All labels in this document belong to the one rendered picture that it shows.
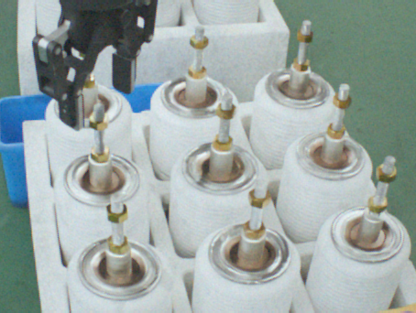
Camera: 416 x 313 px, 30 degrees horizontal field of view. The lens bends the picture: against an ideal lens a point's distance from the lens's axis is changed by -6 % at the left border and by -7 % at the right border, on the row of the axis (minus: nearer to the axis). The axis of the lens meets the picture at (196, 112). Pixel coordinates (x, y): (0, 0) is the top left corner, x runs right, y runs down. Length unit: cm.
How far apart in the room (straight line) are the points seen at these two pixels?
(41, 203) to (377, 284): 37
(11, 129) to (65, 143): 30
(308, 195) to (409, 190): 41
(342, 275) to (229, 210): 13
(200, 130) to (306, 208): 14
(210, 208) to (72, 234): 14
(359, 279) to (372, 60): 79
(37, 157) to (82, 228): 17
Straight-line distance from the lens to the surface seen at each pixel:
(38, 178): 89
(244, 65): 117
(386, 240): 76
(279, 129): 90
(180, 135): 86
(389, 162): 69
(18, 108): 112
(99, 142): 74
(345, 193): 81
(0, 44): 146
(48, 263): 80
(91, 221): 76
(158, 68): 114
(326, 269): 75
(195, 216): 79
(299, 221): 84
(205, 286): 71
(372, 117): 133
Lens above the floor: 78
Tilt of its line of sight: 38 degrees down
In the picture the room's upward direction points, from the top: 4 degrees clockwise
